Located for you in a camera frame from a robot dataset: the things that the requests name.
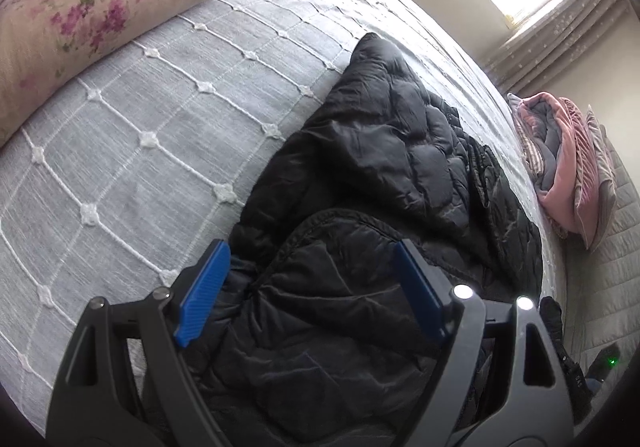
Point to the grey pillow with pink trim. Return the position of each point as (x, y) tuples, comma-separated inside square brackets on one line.
[(607, 187)]

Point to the folded pink blanket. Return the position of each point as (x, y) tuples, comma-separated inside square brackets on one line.
[(560, 177)]

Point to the striped pink sheet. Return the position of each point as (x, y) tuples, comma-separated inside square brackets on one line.
[(525, 137)]

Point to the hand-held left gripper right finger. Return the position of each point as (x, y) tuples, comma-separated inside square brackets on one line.
[(417, 294)]

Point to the black puffer jacket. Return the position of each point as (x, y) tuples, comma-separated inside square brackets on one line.
[(380, 142)]

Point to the grey quilted headboard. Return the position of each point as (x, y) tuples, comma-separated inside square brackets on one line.
[(615, 277)]

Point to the pink ribbed velvet pillow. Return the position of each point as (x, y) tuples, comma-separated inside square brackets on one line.
[(590, 167)]

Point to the star patterned curtain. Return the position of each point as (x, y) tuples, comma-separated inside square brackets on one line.
[(560, 27)]

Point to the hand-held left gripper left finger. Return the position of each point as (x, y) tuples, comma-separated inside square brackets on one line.
[(205, 294)]

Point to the grey checked bedspread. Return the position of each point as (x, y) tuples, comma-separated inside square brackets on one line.
[(175, 137)]

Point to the floral pink quilt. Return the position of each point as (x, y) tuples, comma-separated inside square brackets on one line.
[(75, 27)]

